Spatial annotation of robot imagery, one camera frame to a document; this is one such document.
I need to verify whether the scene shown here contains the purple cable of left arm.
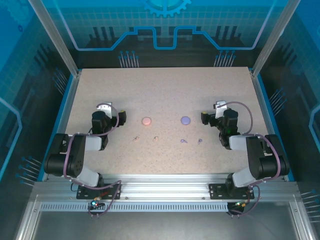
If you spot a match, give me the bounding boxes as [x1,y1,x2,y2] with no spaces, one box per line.
[62,103,123,218]

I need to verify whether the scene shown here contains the small connector with LEDs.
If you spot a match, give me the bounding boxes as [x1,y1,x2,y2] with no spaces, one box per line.
[228,199,251,210]
[87,198,106,211]

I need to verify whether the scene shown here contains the black base plate left arm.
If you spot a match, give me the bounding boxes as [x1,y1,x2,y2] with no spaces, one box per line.
[76,183,123,200]

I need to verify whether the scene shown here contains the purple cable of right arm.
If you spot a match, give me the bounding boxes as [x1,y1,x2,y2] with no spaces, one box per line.
[217,101,282,218]

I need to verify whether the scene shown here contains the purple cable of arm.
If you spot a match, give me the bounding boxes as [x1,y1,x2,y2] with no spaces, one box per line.
[62,103,123,218]
[217,101,282,218]

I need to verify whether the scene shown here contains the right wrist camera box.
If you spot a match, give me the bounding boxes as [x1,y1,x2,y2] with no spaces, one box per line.
[212,100,228,118]

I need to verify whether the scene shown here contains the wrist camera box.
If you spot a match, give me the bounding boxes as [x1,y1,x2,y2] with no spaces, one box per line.
[212,100,228,118]
[96,101,113,118]

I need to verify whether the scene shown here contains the grey metal sheet panel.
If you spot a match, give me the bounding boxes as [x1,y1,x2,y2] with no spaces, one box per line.
[32,209,301,240]

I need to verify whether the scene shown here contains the aluminium mounting rail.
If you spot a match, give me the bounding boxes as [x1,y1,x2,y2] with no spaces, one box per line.
[32,173,300,202]

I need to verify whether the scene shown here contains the aluminium side rail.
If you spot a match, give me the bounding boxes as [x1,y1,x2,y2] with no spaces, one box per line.
[249,67,296,182]
[37,71,82,182]

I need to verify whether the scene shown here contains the black base plate right arm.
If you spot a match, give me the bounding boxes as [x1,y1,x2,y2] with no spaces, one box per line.
[208,183,255,200]

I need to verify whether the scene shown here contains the aluminium frame post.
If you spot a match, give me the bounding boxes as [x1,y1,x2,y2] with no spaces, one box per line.
[27,0,82,77]
[251,0,302,77]

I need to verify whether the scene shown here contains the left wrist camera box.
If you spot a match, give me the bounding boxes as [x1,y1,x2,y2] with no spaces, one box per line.
[96,101,113,118]

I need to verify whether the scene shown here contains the slotted metal cable duct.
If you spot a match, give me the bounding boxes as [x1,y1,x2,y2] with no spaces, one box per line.
[39,202,230,211]

